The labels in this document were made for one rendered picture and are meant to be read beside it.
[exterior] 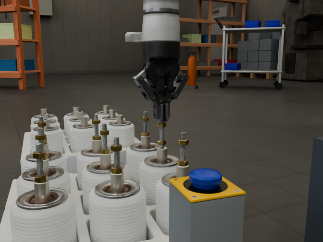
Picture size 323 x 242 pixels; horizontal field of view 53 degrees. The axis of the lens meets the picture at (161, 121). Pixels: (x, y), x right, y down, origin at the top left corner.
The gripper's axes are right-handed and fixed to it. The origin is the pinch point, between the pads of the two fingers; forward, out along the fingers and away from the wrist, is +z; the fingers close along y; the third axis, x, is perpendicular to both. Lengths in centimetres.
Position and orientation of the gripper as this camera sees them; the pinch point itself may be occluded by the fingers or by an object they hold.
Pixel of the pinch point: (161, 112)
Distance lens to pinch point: 67.1
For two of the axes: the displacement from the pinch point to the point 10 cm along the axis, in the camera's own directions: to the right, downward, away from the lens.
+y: 8.2, -1.1, 5.6
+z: 0.0, 9.8, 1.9
